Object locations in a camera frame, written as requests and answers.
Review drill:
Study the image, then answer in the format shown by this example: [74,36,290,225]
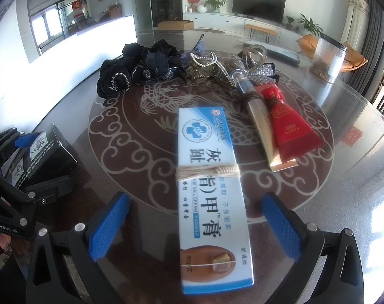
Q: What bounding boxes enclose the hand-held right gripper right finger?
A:
[261,192,365,304]

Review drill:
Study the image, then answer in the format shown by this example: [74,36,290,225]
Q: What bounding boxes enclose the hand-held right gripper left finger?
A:
[26,192,131,304]

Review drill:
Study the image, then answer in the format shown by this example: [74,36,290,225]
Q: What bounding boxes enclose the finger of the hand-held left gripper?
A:
[0,127,44,178]
[0,170,76,225]

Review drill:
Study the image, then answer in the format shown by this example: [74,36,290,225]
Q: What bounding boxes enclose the black printed box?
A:
[13,123,78,188]

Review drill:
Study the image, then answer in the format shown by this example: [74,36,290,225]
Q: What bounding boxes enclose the black rhinestone-trimmed scrunchie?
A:
[96,59,132,99]

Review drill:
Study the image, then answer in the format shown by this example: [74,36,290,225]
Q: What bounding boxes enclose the blue white cream box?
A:
[176,104,255,295]

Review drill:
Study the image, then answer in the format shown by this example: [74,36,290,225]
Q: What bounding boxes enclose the black velvet scrunchie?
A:
[120,42,153,67]
[149,39,180,58]

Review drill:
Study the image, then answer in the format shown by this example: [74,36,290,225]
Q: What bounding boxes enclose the black chiffon flower hair clip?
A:
[132,51,186,85]

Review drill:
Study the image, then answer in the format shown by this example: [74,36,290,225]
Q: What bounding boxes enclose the clear rhinestone bow hair claw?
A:
[222,45,281,87]

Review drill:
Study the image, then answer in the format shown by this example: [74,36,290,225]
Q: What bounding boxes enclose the clear rimless glasses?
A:
[180,33,209,61]

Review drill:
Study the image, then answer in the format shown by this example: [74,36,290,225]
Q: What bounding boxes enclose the dark patterned glass desktop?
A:
[0,30,384,304]

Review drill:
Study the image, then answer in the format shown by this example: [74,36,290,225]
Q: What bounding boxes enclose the red cosmetic tube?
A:
[254,84,325,161]

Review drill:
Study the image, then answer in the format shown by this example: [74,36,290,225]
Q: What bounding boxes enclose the gold cosmetic tube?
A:
[230,68,298,173]

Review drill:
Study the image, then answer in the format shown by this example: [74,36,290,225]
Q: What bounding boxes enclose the black framed glass door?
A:
[30,0,88,54]

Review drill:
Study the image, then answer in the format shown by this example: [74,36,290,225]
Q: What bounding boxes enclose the dark flat case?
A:
[243,41,300,67]

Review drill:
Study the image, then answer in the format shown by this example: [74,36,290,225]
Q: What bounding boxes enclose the clear plastic jar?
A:
[310,33,348,83]

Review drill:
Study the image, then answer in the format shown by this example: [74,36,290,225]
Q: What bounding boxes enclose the olive pearl hair claw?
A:
[181,52,233,87]

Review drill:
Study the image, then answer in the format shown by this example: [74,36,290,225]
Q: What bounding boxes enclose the orange lounge chair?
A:
[298,34,369,72]

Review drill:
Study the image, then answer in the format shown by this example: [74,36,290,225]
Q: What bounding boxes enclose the cardboard box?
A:
[157,20,194,31]

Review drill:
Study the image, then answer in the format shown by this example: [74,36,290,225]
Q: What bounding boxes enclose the dark glass display cabinet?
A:
[148,0,184,30]

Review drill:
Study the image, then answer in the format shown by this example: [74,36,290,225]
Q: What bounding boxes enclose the orange bench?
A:
[245,24,278,45]

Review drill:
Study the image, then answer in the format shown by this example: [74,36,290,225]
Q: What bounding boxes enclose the large leafy plant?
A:
[298,13,324,36]

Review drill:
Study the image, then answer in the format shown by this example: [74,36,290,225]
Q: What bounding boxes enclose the grey curtain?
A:
[357,0,384,97]

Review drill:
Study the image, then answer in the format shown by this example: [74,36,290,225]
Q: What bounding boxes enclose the white low cabinet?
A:
[182,12,306,43]

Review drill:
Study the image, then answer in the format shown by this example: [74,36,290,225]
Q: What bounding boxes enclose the beige curtain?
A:
[340,0,370,51]

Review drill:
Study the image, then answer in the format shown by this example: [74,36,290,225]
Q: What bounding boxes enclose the black television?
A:
[232,0,286,20]

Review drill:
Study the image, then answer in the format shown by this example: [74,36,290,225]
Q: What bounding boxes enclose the green potted plant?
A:
[205,0,227,14]

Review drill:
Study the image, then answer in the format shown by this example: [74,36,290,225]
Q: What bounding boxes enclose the beige twine hair tie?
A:
[175,164,241,182]

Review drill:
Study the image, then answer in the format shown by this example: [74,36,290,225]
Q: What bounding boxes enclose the brown hair tie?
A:
[241,90,286,106]

